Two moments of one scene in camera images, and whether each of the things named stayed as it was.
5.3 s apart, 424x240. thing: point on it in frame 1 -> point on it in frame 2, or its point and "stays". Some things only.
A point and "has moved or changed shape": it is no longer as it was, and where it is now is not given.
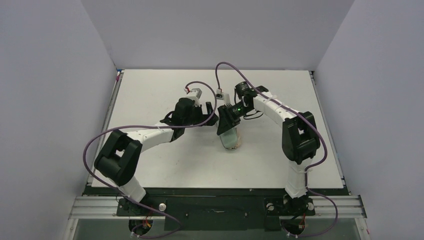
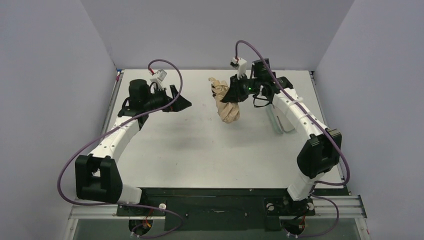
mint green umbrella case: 229,139 has moved or changed shape
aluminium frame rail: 88,206 stays
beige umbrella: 239,141 has moved or changed shape
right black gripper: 228,122 -> 239,89
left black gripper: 201,112 -> 171,98
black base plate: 215,209 stays
